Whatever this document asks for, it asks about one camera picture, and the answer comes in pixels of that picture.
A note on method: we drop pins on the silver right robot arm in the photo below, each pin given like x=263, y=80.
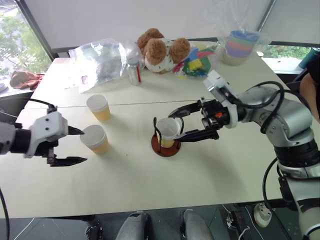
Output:
x=287, y=120

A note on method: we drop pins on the glass jar with red straw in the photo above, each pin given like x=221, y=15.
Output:
x=134, y=72

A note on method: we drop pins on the brown white plush toy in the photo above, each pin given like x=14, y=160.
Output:
x=160, y=52

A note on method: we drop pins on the black window frame post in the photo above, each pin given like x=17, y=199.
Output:
x=37, y=27

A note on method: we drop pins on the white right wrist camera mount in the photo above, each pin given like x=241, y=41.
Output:
x=217, y=81

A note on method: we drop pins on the bagged stack of coloured bowls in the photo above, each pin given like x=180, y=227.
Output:
x=238, y=47

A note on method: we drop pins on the bag of colourful blocks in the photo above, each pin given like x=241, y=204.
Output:
x=197, y=62

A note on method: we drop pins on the grey rounded robot knee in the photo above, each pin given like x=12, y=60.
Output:
x=133, y=226
x=196, y=225

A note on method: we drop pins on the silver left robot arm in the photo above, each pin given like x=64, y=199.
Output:
x=10, y=140

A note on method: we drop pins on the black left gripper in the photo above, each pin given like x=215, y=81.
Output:
x=48, y=150

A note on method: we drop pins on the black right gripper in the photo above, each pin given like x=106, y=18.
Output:
x=212, y=112

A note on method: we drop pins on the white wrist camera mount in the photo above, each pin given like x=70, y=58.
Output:
x=217, y=81
x=47, y=127

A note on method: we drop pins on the yellow paper cup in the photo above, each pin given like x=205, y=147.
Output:
x=98, y=108
x=96, y=141
x=167, y=130

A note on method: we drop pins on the large clear plastic bag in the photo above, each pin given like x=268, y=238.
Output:
x=105, y=62

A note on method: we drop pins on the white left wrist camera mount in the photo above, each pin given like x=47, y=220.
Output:
x=47, y=127

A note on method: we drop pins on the black chair back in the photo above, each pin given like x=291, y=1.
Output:
x=12, y=105

